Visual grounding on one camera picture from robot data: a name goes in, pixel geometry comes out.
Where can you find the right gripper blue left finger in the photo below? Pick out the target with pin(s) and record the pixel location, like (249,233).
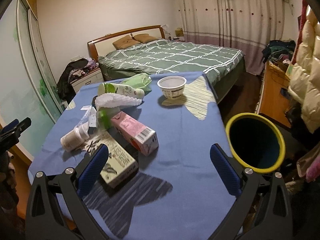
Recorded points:
(89,169)

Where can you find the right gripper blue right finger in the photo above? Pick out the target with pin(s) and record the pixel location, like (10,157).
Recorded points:
(225,170)

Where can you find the pink strawberry milk carton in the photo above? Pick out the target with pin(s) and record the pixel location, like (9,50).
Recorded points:
(141,137)

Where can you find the white green milk bottle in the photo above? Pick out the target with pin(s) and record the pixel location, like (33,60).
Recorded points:
(120,89)

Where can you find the light green plastic bag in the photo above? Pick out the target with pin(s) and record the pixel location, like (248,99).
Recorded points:
(139,81)

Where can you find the clear green cap bottle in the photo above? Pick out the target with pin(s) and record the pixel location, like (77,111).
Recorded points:
(105,114)

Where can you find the yellow rimmed dark trash bin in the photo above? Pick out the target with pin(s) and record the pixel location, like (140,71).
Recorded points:
(255,142)

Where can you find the sliding glass wardrobe door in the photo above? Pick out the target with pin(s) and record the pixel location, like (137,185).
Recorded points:
(28,88)

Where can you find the blue patterned tablecloth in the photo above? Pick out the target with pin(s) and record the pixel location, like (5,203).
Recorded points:
(177,192)

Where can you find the white ruffled paper liner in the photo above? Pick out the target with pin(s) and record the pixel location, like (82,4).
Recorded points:
(112,100)

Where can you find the wooden desk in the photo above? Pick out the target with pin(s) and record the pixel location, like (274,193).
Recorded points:
(272,104)

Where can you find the dark clothes pile on nightstand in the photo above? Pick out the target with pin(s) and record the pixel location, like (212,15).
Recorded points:
(73,71)

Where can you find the white bedside nightstand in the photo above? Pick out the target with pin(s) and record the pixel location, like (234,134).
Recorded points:
(93,76)

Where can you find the white yogurt cup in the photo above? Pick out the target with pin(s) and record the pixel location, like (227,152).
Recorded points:
(172,87)

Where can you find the bed with green plaid duvet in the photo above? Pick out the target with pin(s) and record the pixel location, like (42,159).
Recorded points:
(221,65)

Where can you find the cream puffer jacket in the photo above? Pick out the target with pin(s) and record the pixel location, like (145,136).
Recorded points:
(304,80)

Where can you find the wooden headboard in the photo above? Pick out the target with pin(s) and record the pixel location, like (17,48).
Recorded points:
(104,45)

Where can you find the clothes pile on desk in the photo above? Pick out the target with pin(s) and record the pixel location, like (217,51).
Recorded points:
(278,50)

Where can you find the brown left pillow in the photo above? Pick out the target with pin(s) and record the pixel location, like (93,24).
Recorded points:
(125,42)

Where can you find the brown pillow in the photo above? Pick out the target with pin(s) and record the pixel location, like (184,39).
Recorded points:
(125,42)
(145,38)

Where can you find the brown right pillow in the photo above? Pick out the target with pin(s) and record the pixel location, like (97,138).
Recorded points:
(145,38)

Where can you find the yellow tissue box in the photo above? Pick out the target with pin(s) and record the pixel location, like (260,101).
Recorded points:
(179,32)

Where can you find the pink white striped curtain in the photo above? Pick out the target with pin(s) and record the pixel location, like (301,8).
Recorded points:
(248,25)

